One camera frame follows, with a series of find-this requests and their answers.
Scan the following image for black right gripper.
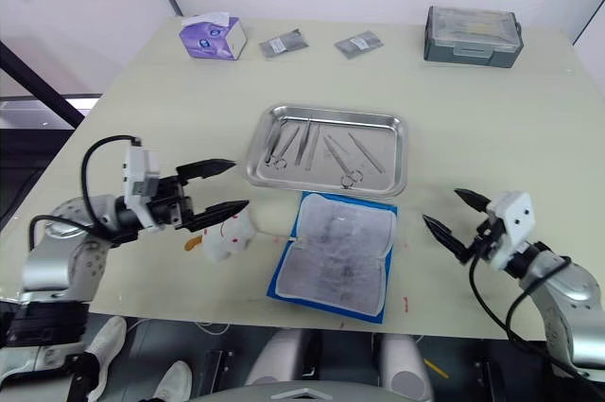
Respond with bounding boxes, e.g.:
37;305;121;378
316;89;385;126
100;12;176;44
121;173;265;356
421;187;507;266

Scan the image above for white shoe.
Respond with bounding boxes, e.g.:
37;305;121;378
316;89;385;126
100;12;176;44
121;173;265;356
153;359;193;402
83;315;129;402

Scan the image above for grey robot torso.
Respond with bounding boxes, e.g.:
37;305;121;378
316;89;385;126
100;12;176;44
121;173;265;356
187;380;404;402

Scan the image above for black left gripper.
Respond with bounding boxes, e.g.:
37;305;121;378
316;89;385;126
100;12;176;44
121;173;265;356
148;158;251;234

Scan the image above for grey case with clear lid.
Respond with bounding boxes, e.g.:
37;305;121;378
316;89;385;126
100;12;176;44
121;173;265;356
422;5;525;70

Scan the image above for blue surgical instrument pack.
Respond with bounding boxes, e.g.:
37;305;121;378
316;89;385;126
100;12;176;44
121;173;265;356
266;189;399;325

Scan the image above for stainless steel metal tray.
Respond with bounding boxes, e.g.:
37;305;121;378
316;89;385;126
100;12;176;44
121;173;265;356
245;103;409;201

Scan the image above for slim steel tweezers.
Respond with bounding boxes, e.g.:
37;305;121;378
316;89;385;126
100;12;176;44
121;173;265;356
348;131;385;174

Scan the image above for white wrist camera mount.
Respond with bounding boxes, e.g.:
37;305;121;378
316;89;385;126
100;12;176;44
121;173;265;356
121;139;165;233
485;190;536;273

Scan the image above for grey rounded leg cover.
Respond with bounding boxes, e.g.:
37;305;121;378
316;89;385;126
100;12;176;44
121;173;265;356
245;328;313;387
377;333;434;402

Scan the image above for grey foil pouch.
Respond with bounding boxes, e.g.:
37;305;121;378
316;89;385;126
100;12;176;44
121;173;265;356
257;27;310;60
333;29;384;61

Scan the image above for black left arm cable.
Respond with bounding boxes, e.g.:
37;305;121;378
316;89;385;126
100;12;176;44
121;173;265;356
27;135;144;252

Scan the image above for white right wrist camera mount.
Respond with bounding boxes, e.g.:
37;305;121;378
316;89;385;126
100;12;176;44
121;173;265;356
485;190;536;273

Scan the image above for steel ring-handled forceps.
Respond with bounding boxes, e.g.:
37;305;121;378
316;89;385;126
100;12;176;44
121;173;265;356
264;125;302;171

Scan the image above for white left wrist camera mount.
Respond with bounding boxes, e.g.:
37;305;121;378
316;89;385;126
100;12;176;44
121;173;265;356
121;139;165;233

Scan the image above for purple tissue box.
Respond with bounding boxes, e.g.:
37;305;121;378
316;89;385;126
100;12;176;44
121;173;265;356
179;9;249;61

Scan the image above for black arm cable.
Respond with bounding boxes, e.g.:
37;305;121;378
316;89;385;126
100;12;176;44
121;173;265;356
27;135;144;252
469;250;605;389

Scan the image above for yellow strip on floor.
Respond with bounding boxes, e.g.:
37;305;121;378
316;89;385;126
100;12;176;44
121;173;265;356
422;358;451;379

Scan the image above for steel ring-handled scissors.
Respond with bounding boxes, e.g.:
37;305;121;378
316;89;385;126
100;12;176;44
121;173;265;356
322;133;365;188

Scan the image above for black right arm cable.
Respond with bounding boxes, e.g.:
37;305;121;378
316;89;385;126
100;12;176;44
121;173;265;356
469;250;605;389

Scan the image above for dark metal frame bar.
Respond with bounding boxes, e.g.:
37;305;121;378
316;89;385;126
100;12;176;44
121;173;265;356
0;39;92;130

